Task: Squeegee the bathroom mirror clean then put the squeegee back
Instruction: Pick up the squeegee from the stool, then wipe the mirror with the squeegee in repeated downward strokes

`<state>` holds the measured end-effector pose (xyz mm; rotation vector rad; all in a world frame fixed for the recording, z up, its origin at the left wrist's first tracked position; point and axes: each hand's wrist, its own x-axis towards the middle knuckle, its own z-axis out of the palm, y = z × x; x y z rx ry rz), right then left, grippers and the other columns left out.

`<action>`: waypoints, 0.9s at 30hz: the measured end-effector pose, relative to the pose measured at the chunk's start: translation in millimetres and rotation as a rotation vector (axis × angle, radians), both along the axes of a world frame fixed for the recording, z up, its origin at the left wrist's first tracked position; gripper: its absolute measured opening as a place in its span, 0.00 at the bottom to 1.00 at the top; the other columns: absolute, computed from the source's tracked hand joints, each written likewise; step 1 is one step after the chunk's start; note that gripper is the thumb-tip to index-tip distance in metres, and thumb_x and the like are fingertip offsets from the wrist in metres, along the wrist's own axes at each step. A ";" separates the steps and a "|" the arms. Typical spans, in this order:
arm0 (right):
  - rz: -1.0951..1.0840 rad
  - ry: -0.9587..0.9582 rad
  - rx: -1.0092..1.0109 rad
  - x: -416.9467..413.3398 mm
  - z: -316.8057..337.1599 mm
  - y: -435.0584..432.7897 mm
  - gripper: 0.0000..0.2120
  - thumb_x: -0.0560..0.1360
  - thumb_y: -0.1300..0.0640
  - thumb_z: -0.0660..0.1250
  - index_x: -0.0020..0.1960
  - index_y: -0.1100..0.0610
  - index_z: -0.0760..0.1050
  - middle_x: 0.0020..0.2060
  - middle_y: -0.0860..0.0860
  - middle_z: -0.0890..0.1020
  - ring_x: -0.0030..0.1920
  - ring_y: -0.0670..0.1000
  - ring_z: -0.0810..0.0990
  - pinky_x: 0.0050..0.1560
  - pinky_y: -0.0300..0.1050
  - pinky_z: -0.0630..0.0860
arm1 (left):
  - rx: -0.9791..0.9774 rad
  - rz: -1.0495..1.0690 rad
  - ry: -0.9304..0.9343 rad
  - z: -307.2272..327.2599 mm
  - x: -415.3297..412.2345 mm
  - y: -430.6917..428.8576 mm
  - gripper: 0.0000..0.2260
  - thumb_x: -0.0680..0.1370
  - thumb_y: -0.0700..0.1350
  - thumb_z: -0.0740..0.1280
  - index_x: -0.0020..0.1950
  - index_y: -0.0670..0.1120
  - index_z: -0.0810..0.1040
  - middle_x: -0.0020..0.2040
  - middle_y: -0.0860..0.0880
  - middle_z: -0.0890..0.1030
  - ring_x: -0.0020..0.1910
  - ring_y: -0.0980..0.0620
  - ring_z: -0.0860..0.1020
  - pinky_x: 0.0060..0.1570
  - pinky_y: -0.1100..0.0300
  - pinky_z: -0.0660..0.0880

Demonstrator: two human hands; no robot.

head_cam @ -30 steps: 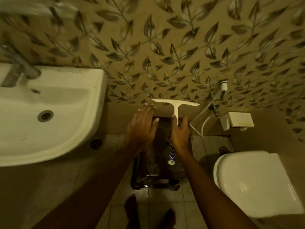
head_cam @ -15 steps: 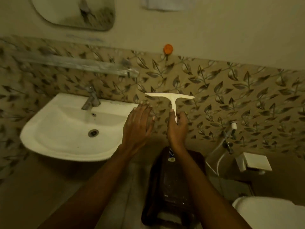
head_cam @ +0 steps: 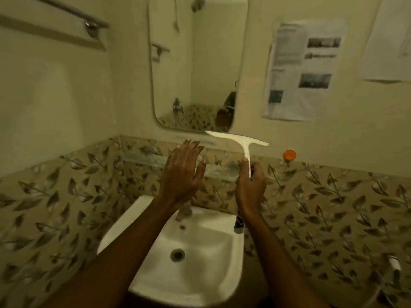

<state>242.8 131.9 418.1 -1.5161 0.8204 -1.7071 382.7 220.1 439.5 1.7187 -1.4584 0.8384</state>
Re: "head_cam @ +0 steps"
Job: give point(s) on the person's right hand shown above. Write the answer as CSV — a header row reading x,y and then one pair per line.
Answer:
x,y
249,190

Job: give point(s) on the person's left hand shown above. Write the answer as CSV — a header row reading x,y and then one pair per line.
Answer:
x,y
180,176

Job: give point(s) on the person's right thumb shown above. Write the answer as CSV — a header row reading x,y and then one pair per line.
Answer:
x,y
244,168

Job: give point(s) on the person's left thumb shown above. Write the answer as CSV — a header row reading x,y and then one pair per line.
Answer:
x,y
200,172

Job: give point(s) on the white squeegee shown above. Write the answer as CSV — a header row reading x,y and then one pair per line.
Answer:
x,y
240,141

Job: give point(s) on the person's right forearm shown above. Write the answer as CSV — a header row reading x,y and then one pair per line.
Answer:
x,y
278,263

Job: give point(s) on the person's left forearm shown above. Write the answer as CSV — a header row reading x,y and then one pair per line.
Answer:
x,y
118,258

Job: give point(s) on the metal basin tap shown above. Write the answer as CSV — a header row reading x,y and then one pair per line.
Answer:
x,y
183,212

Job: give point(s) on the orange round cap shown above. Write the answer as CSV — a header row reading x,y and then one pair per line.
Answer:
x,y
289,154

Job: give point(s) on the white wash basin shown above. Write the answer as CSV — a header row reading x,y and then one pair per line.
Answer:
x,y
189,253

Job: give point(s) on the printed paper sheet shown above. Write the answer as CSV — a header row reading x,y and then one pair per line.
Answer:
x,y
303,68

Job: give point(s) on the plain white paper sheet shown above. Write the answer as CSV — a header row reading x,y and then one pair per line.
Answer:
x,y
387,38

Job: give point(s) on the glass wall shelf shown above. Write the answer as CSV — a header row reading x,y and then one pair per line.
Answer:
x,y
179,163

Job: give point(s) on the wall mirror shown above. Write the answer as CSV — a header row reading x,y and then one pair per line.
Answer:
x,y
196,60

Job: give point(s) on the metal towel rail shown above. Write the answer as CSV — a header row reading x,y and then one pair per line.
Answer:
x,y
77,14

